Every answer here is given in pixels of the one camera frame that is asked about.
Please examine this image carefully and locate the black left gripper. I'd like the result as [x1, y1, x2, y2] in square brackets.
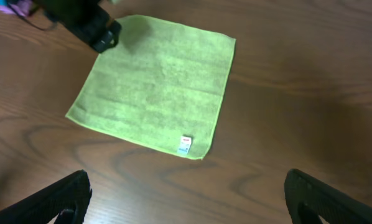
[35, 0, 122, 53]

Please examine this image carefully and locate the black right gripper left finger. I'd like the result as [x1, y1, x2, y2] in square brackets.
[0, 170, 92, 224]

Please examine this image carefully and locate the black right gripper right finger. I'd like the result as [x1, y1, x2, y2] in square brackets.
[284, 169, 372, 224]

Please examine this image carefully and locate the green microfiber cloth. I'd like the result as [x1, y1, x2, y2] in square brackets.
[67, 15, 236, 160]

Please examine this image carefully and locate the purple folded cloth bottom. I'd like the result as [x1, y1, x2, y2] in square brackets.
[0, 0, 32, 17]

